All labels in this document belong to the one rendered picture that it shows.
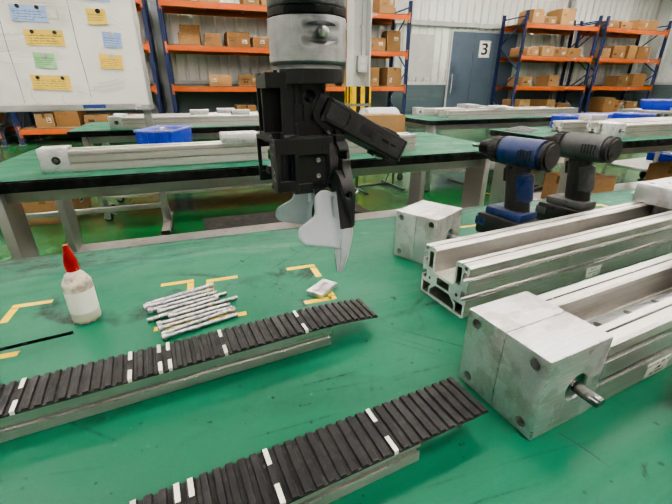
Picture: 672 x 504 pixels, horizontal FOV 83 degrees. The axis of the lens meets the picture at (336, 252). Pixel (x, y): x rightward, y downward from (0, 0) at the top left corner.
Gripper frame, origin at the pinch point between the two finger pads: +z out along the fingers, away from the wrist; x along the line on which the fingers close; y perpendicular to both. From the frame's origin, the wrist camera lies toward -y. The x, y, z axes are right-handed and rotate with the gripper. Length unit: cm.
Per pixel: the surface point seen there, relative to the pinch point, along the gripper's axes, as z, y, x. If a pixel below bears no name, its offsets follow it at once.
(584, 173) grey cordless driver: 0, -71, -15
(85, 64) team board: -33, 48, -273
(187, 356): 9.6, 18.2, 0.7
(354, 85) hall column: -22, -279, -527
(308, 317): 9.6, 2.9, -0.8
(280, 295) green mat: 13.1, 2.9, -13.9
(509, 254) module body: 4.8, -28.0, 3.4
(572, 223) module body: 6, -52, -3
